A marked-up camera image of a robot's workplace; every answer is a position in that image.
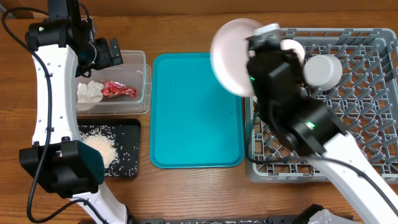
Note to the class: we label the red foil wrapper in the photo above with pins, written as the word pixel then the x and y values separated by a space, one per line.
pixel 112 89

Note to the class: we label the clear plastic bin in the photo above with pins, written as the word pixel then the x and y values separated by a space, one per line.
pixel 133 72

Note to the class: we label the small pink-white bowl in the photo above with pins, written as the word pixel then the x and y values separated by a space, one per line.
pixel 289 44

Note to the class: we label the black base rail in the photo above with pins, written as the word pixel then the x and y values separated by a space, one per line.
pixel 273 219

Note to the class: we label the cardboard wall panel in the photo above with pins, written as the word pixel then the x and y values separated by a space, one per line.
pixel 108 8

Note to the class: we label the large white plate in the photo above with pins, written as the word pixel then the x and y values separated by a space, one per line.
pixel 229 56

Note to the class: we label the white rice pile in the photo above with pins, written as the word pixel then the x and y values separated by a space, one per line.
pixel 102 146

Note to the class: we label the grey bowl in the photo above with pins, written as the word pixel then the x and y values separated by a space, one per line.
pixel 323 71

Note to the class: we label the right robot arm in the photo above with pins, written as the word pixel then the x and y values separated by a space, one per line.
pixel 308 127

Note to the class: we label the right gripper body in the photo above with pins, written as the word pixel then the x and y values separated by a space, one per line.
pixel 259 59

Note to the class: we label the grey dishwasher rack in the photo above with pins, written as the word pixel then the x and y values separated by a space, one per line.
pixel 365 99

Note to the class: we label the black plastic tray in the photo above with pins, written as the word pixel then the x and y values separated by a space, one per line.
pixel 130 133

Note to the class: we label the teal serving tray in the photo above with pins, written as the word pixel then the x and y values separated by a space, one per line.
pixel 194 121

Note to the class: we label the white napkin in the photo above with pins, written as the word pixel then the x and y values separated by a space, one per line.
pixel 90 93

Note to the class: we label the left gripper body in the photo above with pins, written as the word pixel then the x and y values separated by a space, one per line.
pixel 97 56

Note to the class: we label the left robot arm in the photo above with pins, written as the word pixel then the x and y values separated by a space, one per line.
pixel 63 47

